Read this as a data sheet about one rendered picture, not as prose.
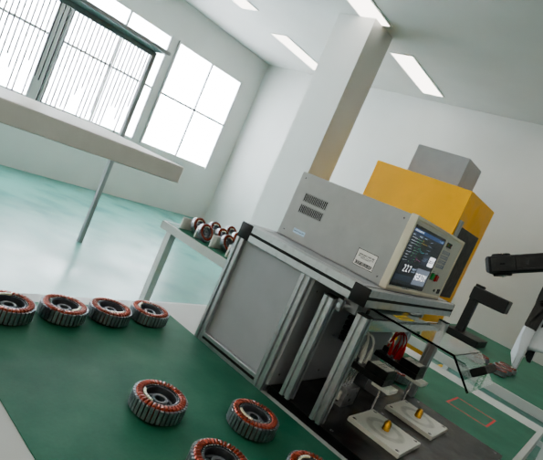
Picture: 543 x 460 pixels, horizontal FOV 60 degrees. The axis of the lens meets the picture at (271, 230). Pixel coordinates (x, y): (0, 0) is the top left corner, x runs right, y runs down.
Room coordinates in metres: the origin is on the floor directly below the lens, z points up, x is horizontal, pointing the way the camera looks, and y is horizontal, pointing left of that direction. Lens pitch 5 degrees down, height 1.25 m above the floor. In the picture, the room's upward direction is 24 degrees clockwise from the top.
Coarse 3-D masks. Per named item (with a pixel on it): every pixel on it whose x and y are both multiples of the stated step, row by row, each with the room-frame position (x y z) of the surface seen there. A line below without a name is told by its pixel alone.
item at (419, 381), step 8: (376, 352) 1.44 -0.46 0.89; (384, 352) 1.46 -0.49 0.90; (384, 360) 1.42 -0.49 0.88; (392, 360) 1.41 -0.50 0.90; (408, 360) 1.40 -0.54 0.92; (400, 368) 1.39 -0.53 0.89; (408, 368) 1.38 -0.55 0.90; (416, 368) 1.37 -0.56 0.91; (424, 368) 1.40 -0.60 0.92; (408, 376) 1.38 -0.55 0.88; (416, 376) 1.36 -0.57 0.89; (416, 384) 1.36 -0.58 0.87; (424, 384) 1.38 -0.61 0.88
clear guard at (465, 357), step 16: (400, 320) 1.13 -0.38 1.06; (416, 320) 1.24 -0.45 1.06; (432, 336) 1.11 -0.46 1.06; (448, 336) 1.21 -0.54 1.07; (448, 352) 1.01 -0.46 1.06; (464, 352) 1.07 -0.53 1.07; (480, 352) 1.18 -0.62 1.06; (464, 368) 1.01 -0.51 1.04; (464, 384) 0.98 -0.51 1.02; (480, 384) 1.06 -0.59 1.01
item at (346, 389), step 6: (342, 384) 1.23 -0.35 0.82; (348, 384) 1.25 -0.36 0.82; (354, 384) 1.27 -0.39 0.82; (342, 390) 1.22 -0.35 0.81; (348, 390) 1.21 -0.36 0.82; (354, 390) 1.25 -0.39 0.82; (342, 396) 1.22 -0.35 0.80; (348, 396) 1.23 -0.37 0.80; (354, 396) 1.26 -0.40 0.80; (336, 402) 1.22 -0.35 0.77; (342, 402) 1.22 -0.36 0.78; (348, 402) 1.24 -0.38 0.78
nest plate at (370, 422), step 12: (348, 420) 1.15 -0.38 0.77; (360, 420) 1.16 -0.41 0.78; (372, 420) 1.19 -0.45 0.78; (384, 420) 1.23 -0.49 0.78; (372, 432) 1.12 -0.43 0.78; (384, 432) 1.15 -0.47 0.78; (396, 432) 1.18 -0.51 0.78; (384, 444) 1.09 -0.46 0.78; (396, 444) 1.11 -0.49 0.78; (408, 444) 1.14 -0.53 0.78; (420, 444) 1.18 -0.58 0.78; (396, 456) 1.07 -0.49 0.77
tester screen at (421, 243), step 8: (416, 232) 1.21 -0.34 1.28; (424, 232) 1.25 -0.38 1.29; (416, 240) 1.23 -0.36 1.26; (424, 240) 1.27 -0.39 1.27; (432, 240) 1.31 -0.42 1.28; (440, 240) 1.35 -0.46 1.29; (408, 248) 1.20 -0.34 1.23; (416, 248) 1.24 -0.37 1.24; (424, 248) 1.29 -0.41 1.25; (432, 248) 1.33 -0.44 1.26; (440, 248) 1.38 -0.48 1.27; (408, 256) 1.22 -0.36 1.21; (416, 256) 1.26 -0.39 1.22; (432, 256) 1.35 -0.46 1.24; (400, 264) 1.20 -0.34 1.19; (408, 264) 1.24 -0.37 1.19; (416, 264) 1.28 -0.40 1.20; (400, 272) 1.22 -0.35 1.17; (392, 280) 1.20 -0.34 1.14; (400, 280) 1.24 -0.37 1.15
